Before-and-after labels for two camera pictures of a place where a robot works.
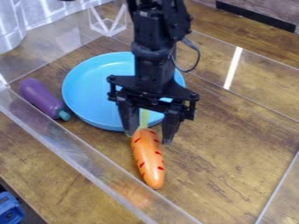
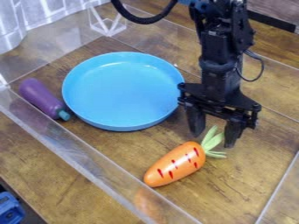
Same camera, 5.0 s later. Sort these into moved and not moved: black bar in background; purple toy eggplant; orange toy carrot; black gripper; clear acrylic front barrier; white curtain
Moved: orange toy carrot; black gripper
Not moved: black bar in background; white curtain; clear acrylic front barrier; purple toy eggplant
